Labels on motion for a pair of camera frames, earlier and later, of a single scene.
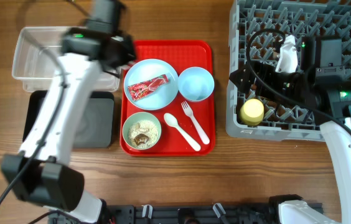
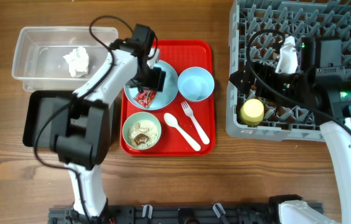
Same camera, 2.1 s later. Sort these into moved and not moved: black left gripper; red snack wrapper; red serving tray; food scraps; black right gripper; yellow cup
Moved: black left gripper; red snack wrapper
Not moved: yellow cup; food scraps; red serving tray; black right gripper
